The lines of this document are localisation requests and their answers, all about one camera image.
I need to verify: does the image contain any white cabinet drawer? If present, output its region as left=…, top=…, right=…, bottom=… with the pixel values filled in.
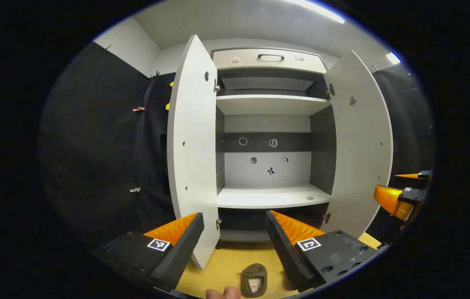
left=212, top=49, right=327, bottom=74

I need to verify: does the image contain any white shoe cabinet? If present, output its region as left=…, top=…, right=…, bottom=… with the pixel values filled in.
left=211, top=47, right=338, bottom=243

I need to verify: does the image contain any brown fuzzy shoe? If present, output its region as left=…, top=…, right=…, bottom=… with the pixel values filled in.
left=241, top=263, right=268, bottom=298

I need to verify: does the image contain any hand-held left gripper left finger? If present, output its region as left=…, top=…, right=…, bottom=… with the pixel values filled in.
left=91, top=212, right=205, bottom=292

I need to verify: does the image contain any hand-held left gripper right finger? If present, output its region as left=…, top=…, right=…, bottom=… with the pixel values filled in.
left=265, top=210, right=381, bottom=293

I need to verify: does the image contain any white cabinet door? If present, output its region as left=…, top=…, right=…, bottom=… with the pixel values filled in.
left=167, top=34, right=221, bottom=270
left=322, top=50, right=394, bottom=239

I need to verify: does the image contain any black backdrop cloth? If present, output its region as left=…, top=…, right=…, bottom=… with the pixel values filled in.
left=39, top=42, right=177, bottom=250

